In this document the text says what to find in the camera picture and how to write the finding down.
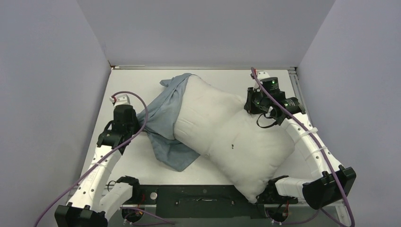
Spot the patchwork and blue pillowcase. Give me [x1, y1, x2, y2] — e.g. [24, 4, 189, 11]
[137, 73, 200, 172]

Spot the cream white pillow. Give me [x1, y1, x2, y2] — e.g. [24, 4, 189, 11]
[174, 76, 295, 203]

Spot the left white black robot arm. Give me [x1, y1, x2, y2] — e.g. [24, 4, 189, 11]
[54, 104, 141, 227]

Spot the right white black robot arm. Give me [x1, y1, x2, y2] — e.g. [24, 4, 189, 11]
[244, 77, 357, 210]

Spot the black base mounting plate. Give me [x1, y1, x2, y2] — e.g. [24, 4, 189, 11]
[124, 185, 298, 218]

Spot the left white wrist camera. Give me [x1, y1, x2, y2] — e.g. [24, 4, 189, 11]
[109, 94, 131, 108]

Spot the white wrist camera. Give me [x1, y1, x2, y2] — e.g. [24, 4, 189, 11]
[251, 70, 271, 82]
[109, 94, 131, 108]

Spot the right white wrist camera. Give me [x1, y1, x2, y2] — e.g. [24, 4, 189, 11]
[251, 70, 271, 82]

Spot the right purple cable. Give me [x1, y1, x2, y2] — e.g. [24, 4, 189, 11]
[250, 66, 356, 227]

